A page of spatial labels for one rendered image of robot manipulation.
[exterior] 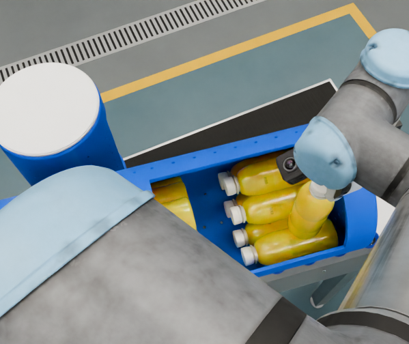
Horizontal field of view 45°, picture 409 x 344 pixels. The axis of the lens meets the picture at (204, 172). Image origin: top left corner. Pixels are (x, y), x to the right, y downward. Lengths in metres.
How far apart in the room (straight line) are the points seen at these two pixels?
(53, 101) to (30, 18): 1.75
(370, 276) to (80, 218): 0.20
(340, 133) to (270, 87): 2.02
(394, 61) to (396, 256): 0.28
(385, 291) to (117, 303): 0.18
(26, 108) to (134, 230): 1.10
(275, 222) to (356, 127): 0.58
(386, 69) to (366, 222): 0.46
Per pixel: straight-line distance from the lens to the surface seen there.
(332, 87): 2.41
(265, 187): 1.02
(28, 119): 1.29
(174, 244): 0.22
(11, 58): 2.86
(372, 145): 0.55
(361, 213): 0.97
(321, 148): 0.53
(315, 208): 0.90
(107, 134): 1.34
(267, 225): 1.09
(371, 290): 0.33
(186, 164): 0.94
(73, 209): 0.22
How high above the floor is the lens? 2.05
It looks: 64 degrees down
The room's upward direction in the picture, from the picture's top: 2 degrees counter-clockwise
